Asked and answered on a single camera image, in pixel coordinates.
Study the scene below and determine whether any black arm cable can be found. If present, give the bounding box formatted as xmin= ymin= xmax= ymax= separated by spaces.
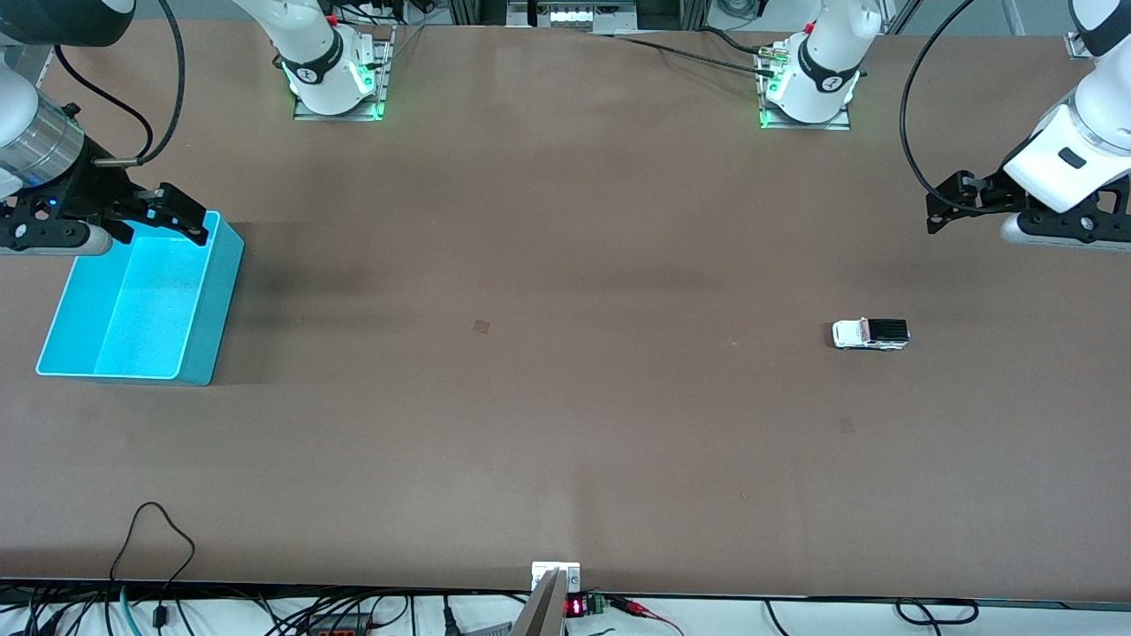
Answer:
xmin=53 ymin=0 xmax=187 ymax=170
xmin=899 ymin=0 xmax=1008 ymax=216

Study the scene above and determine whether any aluminium frame with light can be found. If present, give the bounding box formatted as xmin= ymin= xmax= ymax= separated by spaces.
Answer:
xmin=507 ymin=0 xmax=639 ymax=33

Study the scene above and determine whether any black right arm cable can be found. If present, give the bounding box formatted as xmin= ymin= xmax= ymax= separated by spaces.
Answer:
xmin=53 ymin=0 xmax=187 ymax=170

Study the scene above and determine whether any grey metal camera mount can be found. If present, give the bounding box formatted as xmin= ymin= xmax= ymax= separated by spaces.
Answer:
xmin=511 ymin=560 xmax=582 ymax=636

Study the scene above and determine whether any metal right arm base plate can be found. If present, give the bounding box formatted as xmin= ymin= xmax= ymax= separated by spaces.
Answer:
xmin=292 ymin=25 xmax=397 ymax=123

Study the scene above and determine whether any thin black looped cable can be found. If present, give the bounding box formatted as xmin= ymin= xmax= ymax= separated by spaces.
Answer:
xmin=110 ymin=501 xmax=197 ymax=630

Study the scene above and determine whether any white black toy truck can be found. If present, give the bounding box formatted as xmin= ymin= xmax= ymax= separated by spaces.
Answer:
xmin=831 ymin=317 xmax=912 ymax=352

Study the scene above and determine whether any black cable across table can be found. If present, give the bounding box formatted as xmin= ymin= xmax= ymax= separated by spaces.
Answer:
xmin=610 ymin=29 xmax=780 ymax=79

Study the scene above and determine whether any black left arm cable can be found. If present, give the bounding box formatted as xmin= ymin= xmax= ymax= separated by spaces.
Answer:
xmin=899 ymin=0 xmax=1008 ymax=216

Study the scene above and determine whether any red clip wire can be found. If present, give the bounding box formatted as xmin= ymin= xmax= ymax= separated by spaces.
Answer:
xmin=610 ymin=597 xmax=686 ymax=635

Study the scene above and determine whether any black coiled cable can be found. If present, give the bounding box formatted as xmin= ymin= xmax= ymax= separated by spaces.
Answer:
xmin=894 ymin=598 xmax=980 ymax=626

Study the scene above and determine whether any teal plastic bin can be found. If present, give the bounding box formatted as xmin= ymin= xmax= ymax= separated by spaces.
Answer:
xmin=35 ymin=209 xmax=246 ymax=387

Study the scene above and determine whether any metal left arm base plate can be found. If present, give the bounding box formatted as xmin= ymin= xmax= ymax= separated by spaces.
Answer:
xmin=758 ymin=40 xmax=854 ymax=133

